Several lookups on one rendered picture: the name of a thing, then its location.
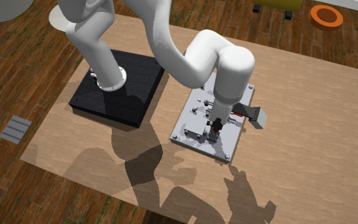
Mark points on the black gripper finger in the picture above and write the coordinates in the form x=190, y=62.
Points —
x=217, y=125

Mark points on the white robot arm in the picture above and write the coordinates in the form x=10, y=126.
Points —
x=89, y=19

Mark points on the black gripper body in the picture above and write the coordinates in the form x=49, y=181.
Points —
x=221, y=111

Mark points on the toggle clamp with red handle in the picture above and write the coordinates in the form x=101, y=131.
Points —
x=207, y=102

